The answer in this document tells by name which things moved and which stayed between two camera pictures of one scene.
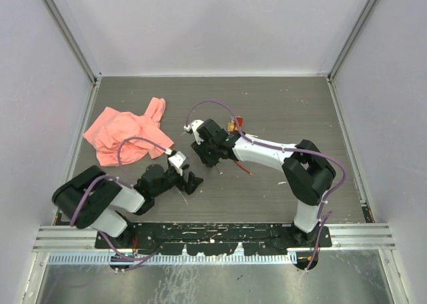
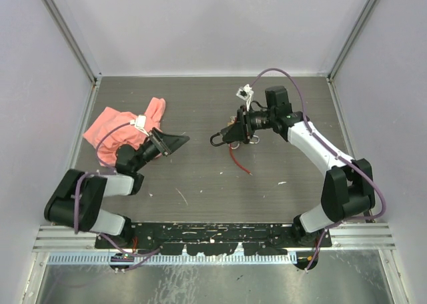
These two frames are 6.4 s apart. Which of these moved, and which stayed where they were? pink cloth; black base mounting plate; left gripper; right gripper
Moved: right gripper; left gripper
Stayed: black base mounting plate; pink cloth
